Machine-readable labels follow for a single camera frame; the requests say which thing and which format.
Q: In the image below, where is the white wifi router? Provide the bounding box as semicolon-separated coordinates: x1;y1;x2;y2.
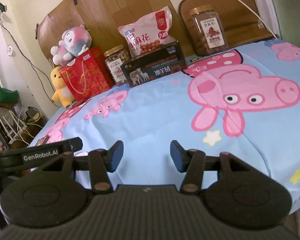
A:
0;110;27;145

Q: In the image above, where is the green bag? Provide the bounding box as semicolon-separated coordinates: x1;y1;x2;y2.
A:
0;87;19;104

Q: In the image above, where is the yellow duck plush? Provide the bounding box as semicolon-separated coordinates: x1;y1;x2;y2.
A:
50;66;75;108

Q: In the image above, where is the blue cartoon pig sheet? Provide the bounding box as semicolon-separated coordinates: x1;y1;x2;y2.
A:
35;39;300;211

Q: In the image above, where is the red gift bag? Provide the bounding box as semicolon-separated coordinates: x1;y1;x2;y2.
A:
59;47;115;102

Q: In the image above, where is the mixed nuts jar gold lid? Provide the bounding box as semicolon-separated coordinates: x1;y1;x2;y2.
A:
104;45;130;86

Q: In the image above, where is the black cardboard box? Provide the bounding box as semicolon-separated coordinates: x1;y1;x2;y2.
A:
121;41;186;87

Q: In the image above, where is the pink blue plush toy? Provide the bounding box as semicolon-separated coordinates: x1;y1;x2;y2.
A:
50;24;92;66

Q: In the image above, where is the pecan jar gold lid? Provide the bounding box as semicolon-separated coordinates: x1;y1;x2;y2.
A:
189;4;229;56

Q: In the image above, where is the pink snack bag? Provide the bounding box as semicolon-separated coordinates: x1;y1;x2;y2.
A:
118;6;176;57

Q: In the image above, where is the brown seat cushion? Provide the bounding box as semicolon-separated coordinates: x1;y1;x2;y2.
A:
178;0;275;56

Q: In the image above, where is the wood-pattern wall board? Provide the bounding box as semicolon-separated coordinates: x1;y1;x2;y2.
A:
37;0;194;59

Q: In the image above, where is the black wall cable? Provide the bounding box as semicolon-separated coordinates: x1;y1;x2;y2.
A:
0;0;57;106

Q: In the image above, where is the white power cable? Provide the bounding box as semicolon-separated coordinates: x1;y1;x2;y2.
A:
213;0;278;38

